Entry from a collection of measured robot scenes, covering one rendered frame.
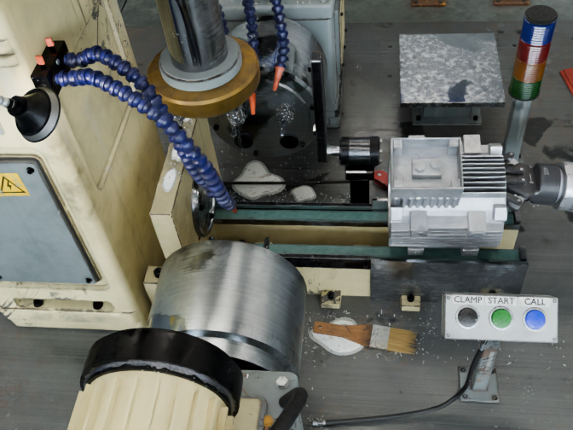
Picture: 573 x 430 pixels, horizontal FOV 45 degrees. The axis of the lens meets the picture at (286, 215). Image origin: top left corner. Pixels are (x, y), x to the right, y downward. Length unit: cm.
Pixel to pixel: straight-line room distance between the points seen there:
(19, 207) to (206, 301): 36
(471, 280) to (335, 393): 34
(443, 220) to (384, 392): 34
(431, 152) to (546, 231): 43
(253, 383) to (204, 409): 20
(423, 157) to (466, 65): 57
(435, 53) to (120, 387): 129
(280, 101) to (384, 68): 59
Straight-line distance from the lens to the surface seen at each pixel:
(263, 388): 94
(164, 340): 76
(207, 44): 105
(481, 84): 172
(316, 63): 124
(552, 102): 189
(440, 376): 135
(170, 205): 118
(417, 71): 175
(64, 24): 109
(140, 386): 75
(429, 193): 119
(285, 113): 140
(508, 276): 137
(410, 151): 124
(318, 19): 157
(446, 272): 135
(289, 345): 104
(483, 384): 132
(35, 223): 122
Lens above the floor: 200
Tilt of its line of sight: 49 degrees down
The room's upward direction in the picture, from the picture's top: 8 degrees counter-clockwise
